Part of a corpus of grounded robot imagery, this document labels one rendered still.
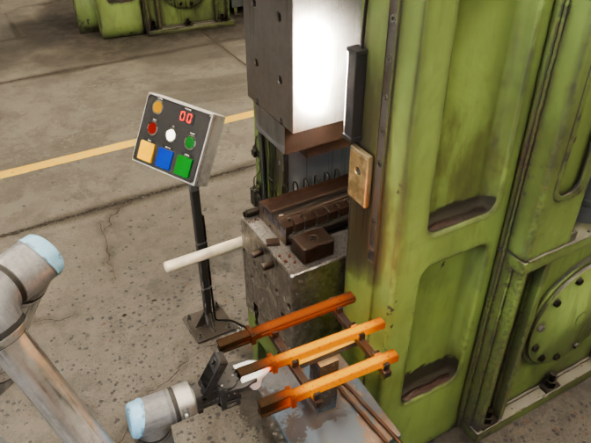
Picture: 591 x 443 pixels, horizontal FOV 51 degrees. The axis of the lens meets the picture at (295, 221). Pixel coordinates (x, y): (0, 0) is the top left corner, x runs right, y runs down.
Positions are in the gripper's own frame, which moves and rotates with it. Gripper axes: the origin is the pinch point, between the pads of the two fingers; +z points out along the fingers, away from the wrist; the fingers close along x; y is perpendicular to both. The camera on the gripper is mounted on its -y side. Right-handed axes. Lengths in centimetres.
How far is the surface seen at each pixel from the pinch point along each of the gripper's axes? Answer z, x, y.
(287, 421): 5.9, 1.1, 26.4
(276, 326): 8.2, -10.3, -1.4
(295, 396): 2.5, 13.8, -1.4
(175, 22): 127, -534, 84
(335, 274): 40, -33, 9
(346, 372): 18.2, 12.1, -0.8
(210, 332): 14, -105, 93
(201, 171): 14, -92, -6
